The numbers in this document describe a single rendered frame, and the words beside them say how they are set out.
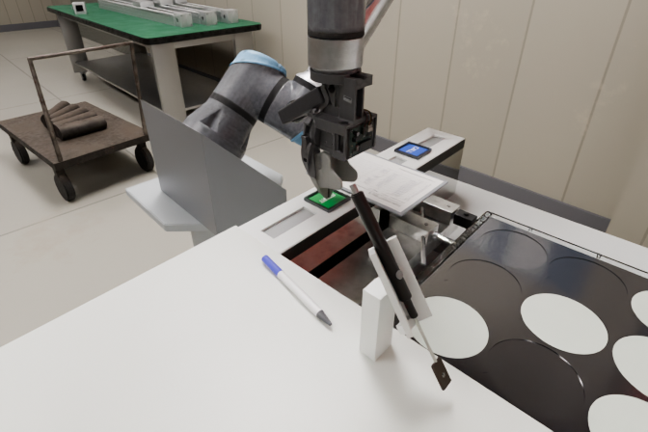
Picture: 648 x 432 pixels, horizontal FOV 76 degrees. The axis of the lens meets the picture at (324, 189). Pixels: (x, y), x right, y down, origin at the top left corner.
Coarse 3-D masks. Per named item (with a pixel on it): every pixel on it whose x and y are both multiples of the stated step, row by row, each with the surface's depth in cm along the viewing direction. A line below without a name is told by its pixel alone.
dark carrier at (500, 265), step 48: (480, 240) 69; (528, 240) 69; (432, 288) 59; (480, 288) 59; (528, 288) 59; (576, 288) 59; (624, 288) 59; (528, 336) 52; (624, 336) 52; (480, 384) 46; (528, 384) 46; (576, 384) 46; (624, 384) 46
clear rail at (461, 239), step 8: (480, 216) 75; (488, 216) 75; (472, 224) 72; (480, 224) 73; (464, 232) 70; (472, 232) 71; (456, 240) 68; (464, 240) 69; (448, 248) 66; (456, 248) 67; (440, 256) 64; (448, 256) 65; (432, 264) 63; (440, 264) 64; (424, 272) 61; (432, 272) 62; (424, 280) 61
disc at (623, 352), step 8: (632, 336) 52; (640, 336) 52; (616, 344) 50; (624, 344) 50; (632, 344) 50; (640, 344) 50; (616, 352) 50; (624, 352) 50; (632, 352) 50; (640, 352) 50; (616, 360) 49; (624, 360) 49; (632, 360) 49; (640, 360) 49; (624, 368) 48; (632, 368) 48; (640, 368) 48; (624, 376) 47; (632, 376) 47; (640, 376) 47; (632, 384) 46; (640, 384) 46
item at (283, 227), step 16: (400, 144) 88; (432, 144) 89; (448, 144) 88; (400, 160) 82; (416, 160) 81; (288, 208) 66; (304, 208) 67; (336, 208) 66; (352, 208) 66; (256, 224) 62; (272, 224) 62; (288, 224) 63; (304, 224) 62; (320, 224) 62; (272, 240) 59; (288, 240) 59
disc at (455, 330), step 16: (432, 304) 56; (448, 304) 56; (464, 304) 56; (432, 320) 54; (448, 320) 54; (464, 320) 54; (480, 320) 54; (416, 336) 52; (432, 336) 52; (448, 336) 52; (464, 336) 52; (480, 336) 52; (448, 352) 50; (464, 352) 50
